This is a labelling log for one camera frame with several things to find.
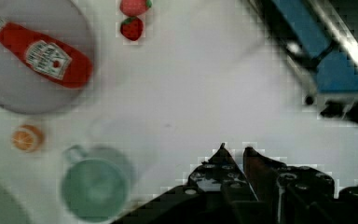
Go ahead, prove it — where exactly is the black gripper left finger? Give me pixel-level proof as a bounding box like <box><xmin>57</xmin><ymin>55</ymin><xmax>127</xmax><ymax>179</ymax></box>
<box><xmin>186</xmin><ymin>143</ymin><xmax>258</xmax><ymax>202</ymax></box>

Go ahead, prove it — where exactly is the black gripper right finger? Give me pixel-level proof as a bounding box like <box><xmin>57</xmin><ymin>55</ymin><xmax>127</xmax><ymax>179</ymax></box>
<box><xmin>243</xmin><ymin>147</ymin><xmax>335</xmax><ymax>224</ymax></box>

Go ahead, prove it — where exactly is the green plastic mug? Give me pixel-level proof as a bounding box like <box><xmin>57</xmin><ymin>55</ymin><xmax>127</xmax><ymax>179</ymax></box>
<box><xmin>61</xmin><ymin>145</ymin><xmax>134</xmax><ymax>223</ymax></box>

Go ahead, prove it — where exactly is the red strawberry toy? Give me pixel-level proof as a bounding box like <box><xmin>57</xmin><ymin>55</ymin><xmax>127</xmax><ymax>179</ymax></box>
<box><xmin>120</xmin><ymin>17</ymin><xmax>144</xmax><ymax>41</ymax></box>

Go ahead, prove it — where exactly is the pink strawberry toy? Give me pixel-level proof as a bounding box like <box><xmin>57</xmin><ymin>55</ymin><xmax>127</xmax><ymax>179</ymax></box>
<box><xmin>119</xmin><ymin>0</ymin><xmax>152</xmax><ymax>17</ymax></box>

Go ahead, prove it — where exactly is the orange slice toy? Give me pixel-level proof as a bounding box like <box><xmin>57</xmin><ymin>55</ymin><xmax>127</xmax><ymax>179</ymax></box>
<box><xmin>11</xmin><ymin>124</ymin><xmax>45</xmax><ymax>152</ymax></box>

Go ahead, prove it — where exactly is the red ketchup bottle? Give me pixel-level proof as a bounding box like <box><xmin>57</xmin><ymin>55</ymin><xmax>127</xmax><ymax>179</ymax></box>
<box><xmin>0</xmin><ymin>17</ymin><xmax>93</xmax><ymax>89</ymax></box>

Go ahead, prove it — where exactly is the grey round plate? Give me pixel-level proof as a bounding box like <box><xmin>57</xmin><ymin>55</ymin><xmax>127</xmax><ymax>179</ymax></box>
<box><xmin>0</xmin><ymin>0</ymin><xmax>96</xmax><ymax>115</ymax></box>

